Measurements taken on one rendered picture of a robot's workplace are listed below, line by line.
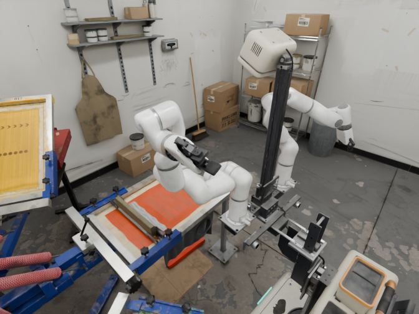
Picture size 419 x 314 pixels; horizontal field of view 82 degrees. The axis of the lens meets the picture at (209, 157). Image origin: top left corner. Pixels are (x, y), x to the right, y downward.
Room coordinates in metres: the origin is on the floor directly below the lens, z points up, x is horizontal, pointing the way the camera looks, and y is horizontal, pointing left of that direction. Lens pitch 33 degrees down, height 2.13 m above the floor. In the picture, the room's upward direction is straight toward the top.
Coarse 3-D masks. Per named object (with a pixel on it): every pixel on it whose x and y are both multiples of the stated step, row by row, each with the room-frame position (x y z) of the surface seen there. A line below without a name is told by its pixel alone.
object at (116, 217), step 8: (160, 184) 1.42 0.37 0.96; (144, 192) 1.34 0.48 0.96; (152, 192) 1.34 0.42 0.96; (136, 200) 1.25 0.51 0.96; (144, 208) 1.17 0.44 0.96; (152, 208) 1.17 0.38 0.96; (112, 216) 1.10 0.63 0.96; (120, 216) 1.10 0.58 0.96; (120, 224) 1.03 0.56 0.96; (128, 224) 1.03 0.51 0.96
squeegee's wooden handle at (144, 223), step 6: (120, 198) 1.16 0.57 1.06; (120, 204) 1.12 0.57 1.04; (126, 204) 1.10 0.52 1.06; (126, 210) 1.08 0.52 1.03; (132, 210) 1.05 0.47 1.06; (132, 216) 1.04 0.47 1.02; (138, 216) 1.00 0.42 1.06; (138, 222) 0.99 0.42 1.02; (144, 222) 0.96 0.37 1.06; (150, 222) 0.96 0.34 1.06; (144, 228) 0.96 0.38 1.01; (150, 228) 0.91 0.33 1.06
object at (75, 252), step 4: (72, 248) 0.80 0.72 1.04; (76, 248) 0.80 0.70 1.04; (68, 252) 0.77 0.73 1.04; (72, 252) 0.77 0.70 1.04; (76, 252) 0.77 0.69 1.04; (80, 252) 0.77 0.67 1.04; (60, 256) 0.75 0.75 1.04; (64, 256) 0.75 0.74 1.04; (68, 256) 0.75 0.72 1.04; (72, 256) 0.75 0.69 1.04; (76, 256) 0.76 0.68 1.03; (84, 256) 0.78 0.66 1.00; (56, 260) 0.73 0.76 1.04; (60, 260) 0.73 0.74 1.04; (64, 260) 0.73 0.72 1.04; (68, 260) 0.73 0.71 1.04; (72, 260) 0.74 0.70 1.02; (76, 260) 0.75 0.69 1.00; (60, 264) 0.71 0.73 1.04; (64, 264) 0.71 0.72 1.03; (68, 264) 0.72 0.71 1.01; (72, 264) 0.73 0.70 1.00; (60, 268) 0.70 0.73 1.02; (64, 268) 0.71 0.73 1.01
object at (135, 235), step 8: (184, 192) 1.34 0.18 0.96; (192, 208) 1.17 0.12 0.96; (160, 216) 1.10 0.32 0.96; (176, 216) 1.10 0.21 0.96; (184, 216) 1.10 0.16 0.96; (168, 224) 1.03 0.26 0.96; (176, 224) 1.03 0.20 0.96; (128, 232) 0.97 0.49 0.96; (136, 232) 0.97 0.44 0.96; (136, 240) 0.91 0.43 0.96; (144, 240) 0.91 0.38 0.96
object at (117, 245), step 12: (144, 180) 1.43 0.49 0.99; (204, 180) 1.43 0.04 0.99; (132, 192) 1.32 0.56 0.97; (108, 204) 1.19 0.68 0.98; (216, 204) 1.18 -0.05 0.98; (204, 216) 1.09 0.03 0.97; (96, 228) 0.99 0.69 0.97; (180, 228) 0.97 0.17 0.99; (108, 240) 0.89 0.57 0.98; (120, 252) 0.81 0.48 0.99
